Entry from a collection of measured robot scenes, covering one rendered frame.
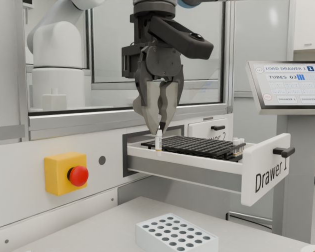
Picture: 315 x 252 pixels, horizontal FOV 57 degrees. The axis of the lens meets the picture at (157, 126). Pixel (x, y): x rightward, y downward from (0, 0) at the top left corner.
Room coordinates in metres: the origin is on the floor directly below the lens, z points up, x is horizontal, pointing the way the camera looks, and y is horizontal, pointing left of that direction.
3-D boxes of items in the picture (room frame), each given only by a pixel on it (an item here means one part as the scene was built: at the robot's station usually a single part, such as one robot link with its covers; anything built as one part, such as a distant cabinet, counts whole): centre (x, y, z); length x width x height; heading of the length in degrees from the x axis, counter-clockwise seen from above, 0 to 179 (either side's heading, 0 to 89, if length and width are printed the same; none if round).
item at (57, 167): (0.57, 0.18, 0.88); 0.07 x 0.05 x 0.07; 142
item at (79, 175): (0.55, 0.15, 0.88); 0.04 x 0.03 x 0.04; 142
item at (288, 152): (0.63, -0.28, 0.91); 0.07 x 0.04 x 0.01; 142
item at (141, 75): (0.48, 0.01, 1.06); 0.05 x 0.02 x 0.09; 127
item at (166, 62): (0.52, 0.01, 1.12); 0.09 x 0.08 x 0.12; 37
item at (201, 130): (1.09, -0.20, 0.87); 0.29 x 0.02 x 0.11; 142
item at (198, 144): (0.77, -0.10, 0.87); 0.22 x 0.18 x 0.06; 52
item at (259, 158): (0.65, -0.26, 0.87); 0.29 x 0.02 x 0.11; 142
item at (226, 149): (0.71, -0.18, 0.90); 0.18 x 0.02 x 0.01; 142
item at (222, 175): (0.78, -0.09, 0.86); 0.40 x 0.26 x 0.06; 52
